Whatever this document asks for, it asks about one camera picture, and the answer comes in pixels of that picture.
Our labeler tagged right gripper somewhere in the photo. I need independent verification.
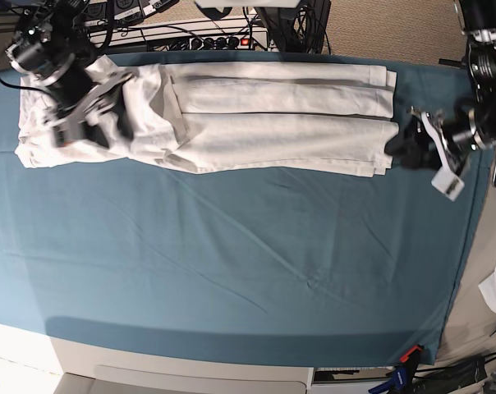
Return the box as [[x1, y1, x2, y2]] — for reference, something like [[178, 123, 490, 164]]
[[42, 62, 135, 149]]

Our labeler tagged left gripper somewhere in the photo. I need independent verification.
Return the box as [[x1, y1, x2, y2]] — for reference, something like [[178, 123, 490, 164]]
[[384, 108, 476, 201]]

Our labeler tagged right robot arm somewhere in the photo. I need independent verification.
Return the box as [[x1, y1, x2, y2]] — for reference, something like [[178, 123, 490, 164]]
[[4, 1, 134, 149]]

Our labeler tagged white T-shirt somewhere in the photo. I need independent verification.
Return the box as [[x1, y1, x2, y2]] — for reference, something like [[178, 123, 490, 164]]
[[16, 57, 399, 177]]

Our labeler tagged white power strip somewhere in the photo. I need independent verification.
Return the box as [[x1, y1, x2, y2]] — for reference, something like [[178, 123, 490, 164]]
[[165, 33, 269, 53]]

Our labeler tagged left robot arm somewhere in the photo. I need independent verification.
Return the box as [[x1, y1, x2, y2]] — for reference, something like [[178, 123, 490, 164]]
[[384, 1, 496, 201]]

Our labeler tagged teal table cloth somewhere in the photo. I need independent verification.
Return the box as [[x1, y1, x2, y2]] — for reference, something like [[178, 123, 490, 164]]
[[0, 71, 493, 367]]

